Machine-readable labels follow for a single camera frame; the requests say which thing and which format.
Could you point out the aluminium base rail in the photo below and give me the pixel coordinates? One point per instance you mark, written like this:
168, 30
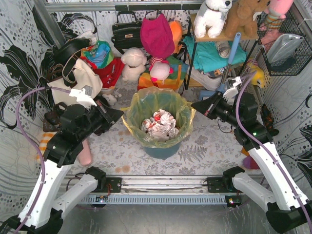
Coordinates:
163, 184

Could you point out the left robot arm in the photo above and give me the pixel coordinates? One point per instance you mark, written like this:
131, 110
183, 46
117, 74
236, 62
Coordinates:
44, 212

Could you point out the cream canvas tote bag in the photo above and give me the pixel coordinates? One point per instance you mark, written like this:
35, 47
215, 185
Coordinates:
78, 76

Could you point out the rainbow striped cloth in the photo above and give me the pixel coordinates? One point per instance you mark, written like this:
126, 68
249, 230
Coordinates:
174, 80

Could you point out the orange plush toy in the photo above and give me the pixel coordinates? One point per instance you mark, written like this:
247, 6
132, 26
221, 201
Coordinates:
176, 30

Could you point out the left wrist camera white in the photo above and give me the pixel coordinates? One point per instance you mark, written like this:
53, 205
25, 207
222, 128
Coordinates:
83, 96

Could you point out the orange checked cloth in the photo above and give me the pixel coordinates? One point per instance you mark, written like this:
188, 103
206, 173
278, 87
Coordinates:
44, 140

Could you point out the red cloth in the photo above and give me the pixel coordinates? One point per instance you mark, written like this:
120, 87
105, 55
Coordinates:
111, 73

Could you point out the black leather handbag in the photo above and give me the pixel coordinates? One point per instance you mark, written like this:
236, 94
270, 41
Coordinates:
126, 35

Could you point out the white plush dog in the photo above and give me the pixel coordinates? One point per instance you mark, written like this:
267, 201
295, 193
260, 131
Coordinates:
211, 17

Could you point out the teal trash bin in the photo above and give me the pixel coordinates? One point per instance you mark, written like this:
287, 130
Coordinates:
162, 153

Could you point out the black metal shelf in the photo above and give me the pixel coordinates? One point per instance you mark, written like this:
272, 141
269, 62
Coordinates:
221, 37

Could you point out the yellow trash bag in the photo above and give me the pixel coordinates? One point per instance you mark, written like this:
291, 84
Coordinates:
149, 100

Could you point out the teal folded cloth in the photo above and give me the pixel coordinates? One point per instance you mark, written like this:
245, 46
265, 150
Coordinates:
207, 58

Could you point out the cream plush lamb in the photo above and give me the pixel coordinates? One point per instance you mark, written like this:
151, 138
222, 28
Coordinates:
134, 62

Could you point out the pink case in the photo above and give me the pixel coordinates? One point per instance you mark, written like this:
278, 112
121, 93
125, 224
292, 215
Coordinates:
85, 156

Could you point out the black wire basket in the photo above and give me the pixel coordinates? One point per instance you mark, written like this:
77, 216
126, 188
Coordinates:
300, 58

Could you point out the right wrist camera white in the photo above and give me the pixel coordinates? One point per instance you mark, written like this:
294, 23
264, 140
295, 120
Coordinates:
231, 87

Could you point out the blue floor sweeper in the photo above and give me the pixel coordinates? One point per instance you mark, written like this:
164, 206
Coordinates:
204, 94

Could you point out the magenta fabric bag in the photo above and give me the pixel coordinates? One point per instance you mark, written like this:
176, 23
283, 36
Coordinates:
156, 37

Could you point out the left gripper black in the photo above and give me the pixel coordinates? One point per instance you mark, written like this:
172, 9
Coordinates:
107, 114

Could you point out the pink plush doll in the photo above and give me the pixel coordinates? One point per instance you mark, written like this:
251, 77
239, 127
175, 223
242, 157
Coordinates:
159, 69

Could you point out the pink plush toy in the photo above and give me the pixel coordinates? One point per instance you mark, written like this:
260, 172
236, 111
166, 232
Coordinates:
276, 14

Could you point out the silver foil pouch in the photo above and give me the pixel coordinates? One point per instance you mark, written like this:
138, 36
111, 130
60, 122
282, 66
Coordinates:
283, 47

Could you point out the yellow plush duck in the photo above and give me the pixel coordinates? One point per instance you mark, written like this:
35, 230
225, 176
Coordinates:
259, 77

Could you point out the brown patterned bag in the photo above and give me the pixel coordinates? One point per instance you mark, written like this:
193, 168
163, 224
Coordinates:
51, 122

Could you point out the brown teddy bear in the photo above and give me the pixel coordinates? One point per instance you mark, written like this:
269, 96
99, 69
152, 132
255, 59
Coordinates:
242, 15

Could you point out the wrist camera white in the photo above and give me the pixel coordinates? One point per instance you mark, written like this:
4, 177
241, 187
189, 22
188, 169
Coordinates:
231, 87
83, 96

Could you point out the white shoes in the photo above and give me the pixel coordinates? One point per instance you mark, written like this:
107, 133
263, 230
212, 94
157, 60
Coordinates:
209, 83

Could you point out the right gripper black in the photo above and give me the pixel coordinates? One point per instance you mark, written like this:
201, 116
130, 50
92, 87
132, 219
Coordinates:
210, 108

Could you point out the black hat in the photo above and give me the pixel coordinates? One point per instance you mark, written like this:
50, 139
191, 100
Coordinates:
62, 54

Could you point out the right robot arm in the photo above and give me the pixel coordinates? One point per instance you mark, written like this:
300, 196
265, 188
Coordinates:
285, 205

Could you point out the crumpled paper trash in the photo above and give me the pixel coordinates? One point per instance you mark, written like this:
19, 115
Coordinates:
161, 126

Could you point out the purple orange sock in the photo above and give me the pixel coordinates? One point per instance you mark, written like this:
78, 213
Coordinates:
248, 162

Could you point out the colourful printed bag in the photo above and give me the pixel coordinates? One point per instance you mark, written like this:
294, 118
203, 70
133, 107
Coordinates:
97, 56

